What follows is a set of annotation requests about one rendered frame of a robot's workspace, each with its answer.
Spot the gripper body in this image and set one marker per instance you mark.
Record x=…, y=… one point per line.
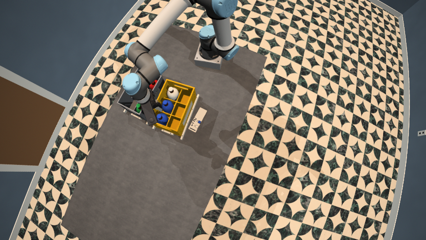
x=152, y=99

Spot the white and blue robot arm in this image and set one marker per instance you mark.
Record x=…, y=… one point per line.
x=216, y=40

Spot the blue bottle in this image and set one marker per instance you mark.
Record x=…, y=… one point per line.
x=162, y=119
x=167, y=106

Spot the cream paper strip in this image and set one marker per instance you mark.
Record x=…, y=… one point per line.
x=198, y=119

